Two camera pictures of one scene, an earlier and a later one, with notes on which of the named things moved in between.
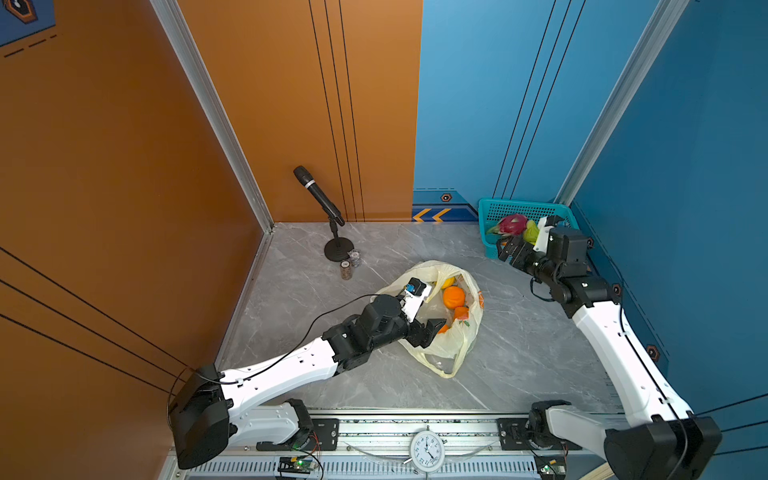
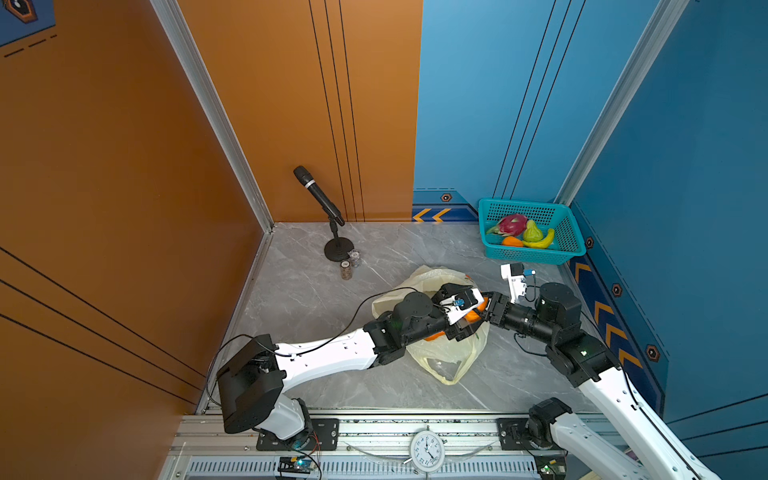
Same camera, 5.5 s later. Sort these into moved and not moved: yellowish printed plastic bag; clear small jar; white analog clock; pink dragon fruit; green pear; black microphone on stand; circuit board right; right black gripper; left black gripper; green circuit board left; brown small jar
Moved: yellowish printed plastic bag; right black gripper; left black gripper
Not moved: circuit board right; white analog clock; pink dragon fruit; clear small jar; green pear; black microphone on stand; green circuit board left; brown small jar
